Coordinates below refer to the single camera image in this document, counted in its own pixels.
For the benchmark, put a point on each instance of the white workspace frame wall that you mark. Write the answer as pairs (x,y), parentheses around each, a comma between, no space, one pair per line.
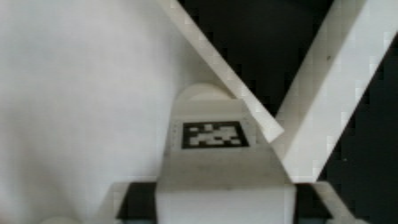
(332,81)

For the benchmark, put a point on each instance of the white square table top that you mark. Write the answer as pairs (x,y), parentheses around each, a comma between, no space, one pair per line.
(101,57)

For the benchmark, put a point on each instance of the white table leg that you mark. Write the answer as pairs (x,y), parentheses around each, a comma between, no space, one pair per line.
(223,184)

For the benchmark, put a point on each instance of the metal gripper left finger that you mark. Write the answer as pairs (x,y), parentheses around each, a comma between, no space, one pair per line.
(129,206)

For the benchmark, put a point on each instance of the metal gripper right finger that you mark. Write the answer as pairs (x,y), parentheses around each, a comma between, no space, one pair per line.
(321,208)

